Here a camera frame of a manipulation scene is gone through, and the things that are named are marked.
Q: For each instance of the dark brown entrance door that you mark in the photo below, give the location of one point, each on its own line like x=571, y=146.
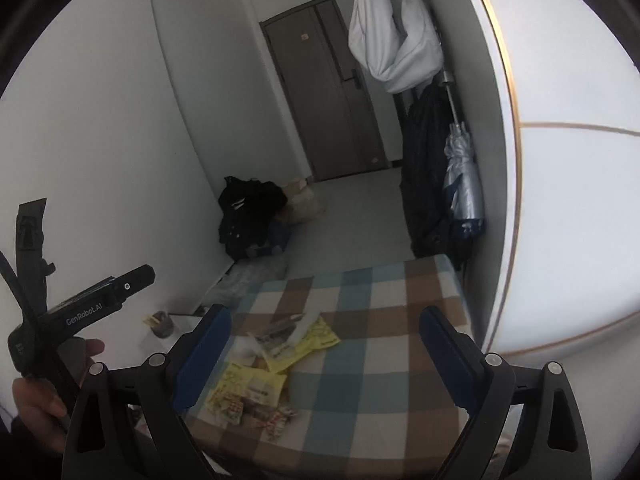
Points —
x=325, y=90

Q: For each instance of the beige bag on floor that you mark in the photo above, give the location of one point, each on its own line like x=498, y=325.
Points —
x=303, y=204

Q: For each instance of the silver folded umbrella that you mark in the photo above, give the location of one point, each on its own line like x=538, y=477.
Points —
x=462, y=185

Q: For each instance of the person's left hand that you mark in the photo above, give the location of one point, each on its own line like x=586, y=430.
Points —
x=41, y=413

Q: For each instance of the yellow wrapper near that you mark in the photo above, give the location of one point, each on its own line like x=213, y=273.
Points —
x=240, y=387

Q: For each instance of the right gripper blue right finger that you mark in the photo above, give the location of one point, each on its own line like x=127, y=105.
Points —
x=456, y=358

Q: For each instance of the black hanging coat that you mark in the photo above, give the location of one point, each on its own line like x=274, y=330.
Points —
x=423, y=172

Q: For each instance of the yellow wrapper far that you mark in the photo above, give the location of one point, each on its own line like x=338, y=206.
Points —
x=310, y=333

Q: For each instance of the grey plastic parcel bag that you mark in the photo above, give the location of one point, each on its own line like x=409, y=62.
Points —
x=242, y=277

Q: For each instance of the black backpack on floor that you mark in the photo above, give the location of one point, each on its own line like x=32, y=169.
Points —
x=252, y=225

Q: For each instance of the yellow wrapper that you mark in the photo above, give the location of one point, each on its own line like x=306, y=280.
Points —
x=310, y=333
x=240, y=387

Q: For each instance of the white hanging jacket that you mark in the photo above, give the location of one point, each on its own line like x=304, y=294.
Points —
x=396, y=42

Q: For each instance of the clear printed snack wrapper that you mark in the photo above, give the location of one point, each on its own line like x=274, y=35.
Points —
x=274, y=334

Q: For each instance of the plaid checkered tablecloth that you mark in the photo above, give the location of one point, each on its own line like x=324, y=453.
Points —
x=371, y=407

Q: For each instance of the red white candy wrapper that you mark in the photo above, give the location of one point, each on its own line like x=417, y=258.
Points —
x=271, y=421

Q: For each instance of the white crumpled tissue on table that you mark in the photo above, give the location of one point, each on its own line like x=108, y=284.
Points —
x=245, y=351

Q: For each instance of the grey pen holder cup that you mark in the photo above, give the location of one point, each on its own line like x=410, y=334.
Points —
x=160, y=324

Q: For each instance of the white sliding wardrobe door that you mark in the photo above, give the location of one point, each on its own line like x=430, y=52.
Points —
x=570, y=93

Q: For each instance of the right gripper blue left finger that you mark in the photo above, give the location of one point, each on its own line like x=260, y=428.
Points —
x=195, y=354

